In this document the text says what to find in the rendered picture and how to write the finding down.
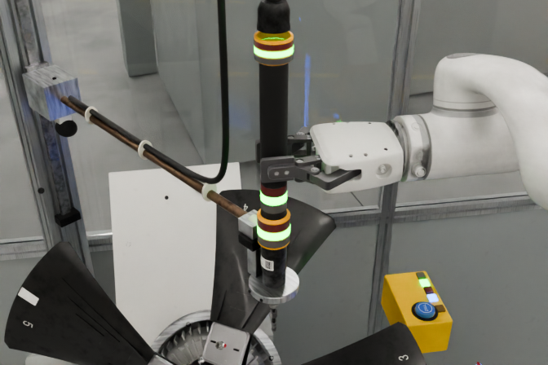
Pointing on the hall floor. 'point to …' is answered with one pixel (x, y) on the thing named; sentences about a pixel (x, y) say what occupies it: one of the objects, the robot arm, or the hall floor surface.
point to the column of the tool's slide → (36, 150)
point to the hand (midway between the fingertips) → (273, 160)
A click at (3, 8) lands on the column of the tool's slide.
